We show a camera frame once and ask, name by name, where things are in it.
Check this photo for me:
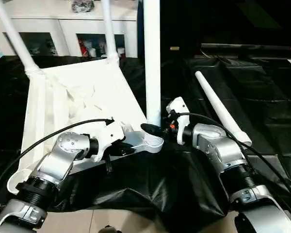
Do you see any white plastic table leg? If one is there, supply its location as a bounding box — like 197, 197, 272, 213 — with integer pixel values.
101, 0, 120, 65
143, 0, 165, 147
0, 0, 44, 76
194, 70, 253, 147

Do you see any white plastic table top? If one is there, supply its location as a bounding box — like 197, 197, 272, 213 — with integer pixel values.
6, 58, 165, 195

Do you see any black work mat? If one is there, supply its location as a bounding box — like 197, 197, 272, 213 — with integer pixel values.
0, 54, 291, 219

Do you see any dark robot foot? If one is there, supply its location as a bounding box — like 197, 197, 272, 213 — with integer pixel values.
97, 225, 121, 233

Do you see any red packet behind glass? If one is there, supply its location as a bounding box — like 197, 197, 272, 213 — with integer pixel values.
78, 39, 88, 57

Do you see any long black bar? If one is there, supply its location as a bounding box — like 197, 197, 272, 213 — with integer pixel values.
201, 43, 291, 59

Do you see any white glass-door cabinet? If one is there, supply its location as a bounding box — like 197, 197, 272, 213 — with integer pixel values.
0, 4, 139, 58

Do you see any patterned bowl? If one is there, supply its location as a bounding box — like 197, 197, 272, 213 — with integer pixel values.
71, 0, 96, 13

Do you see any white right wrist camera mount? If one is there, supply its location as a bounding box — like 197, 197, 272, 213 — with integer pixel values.
165, 96, 192, 146

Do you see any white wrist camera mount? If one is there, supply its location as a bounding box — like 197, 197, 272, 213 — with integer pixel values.
90, 118, 127, 163
165, 96, 192, 146

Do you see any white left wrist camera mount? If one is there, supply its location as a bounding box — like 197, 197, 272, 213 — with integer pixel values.
90, 118, 127, 163

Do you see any dark blue upright post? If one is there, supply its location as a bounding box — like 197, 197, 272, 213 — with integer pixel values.
136, 0, 146, 58

